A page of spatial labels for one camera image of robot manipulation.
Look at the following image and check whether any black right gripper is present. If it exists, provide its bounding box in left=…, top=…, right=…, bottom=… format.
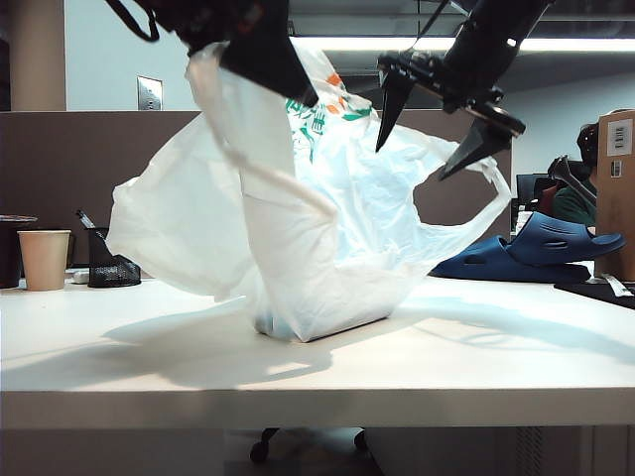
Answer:
left=374, top=48, right=527, bottom=182

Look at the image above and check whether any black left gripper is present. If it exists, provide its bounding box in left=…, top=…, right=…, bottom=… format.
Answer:
left=217, top=0, right=319, bottom=109

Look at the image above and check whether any white plastic shopping bag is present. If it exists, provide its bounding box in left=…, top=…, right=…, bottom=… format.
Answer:
left=105, top=42, right=513, bottom=344

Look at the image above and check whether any black computer monitor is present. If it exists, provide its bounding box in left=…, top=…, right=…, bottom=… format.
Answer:
left=515, top=174, right=555, bottom=215

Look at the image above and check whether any blue foam slipper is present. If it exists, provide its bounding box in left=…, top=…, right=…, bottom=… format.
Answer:
left=429, top=235, right=592, bottom=286
left=504, top=210, right=627, bottom=270

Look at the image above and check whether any grey metal chair armrest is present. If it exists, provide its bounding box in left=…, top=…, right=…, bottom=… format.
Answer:
left=547, top=154, right=598, bottom=204

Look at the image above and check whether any person in green shirt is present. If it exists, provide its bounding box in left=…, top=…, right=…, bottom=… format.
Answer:
left=541, top=122, right=599, bottom=240

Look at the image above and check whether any long ceiling light strip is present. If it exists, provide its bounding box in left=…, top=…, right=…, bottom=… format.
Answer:
left=289, top=36, right=635, bottom=54

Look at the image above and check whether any brown cardboard box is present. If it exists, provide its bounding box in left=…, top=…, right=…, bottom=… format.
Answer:
left=594, top=109, right=635, bottom=282

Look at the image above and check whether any black desk mat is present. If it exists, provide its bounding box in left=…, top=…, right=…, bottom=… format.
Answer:
left=554, top=276, right=635, bottom=312

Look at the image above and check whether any brown desk partition panel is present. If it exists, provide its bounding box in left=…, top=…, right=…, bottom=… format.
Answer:
left=0, top=109, right=513, bottom=284

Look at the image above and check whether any white paper strip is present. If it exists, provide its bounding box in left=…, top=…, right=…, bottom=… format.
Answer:
left=598, top=273, right=635, bottom=299

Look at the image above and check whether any black mesh pen holder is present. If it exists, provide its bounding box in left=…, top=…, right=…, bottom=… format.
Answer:
left=87, top=226, right=143, bottom=290

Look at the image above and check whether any beige paper cup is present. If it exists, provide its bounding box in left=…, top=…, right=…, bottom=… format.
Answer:
left=17, top=228, right=72, bottom=293

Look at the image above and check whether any dark round container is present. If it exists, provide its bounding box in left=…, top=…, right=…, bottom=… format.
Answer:
left=0, top=214, right=40, bottom=291

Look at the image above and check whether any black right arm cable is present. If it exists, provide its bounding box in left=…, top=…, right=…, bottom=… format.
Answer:
left=415, top=0, right=450, bottom=47

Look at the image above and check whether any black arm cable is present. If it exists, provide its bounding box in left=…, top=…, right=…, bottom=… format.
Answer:
left=104, top=0, right=161, bottom=43
left=415, top=0, right=450, bottom=47

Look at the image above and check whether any metal wall plate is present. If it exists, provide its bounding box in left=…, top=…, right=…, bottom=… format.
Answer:
left=136, top=74, right=166, bottom=112

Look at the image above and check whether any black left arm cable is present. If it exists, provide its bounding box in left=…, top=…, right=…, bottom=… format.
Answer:
left=104, top=0, right=161, bottom=43

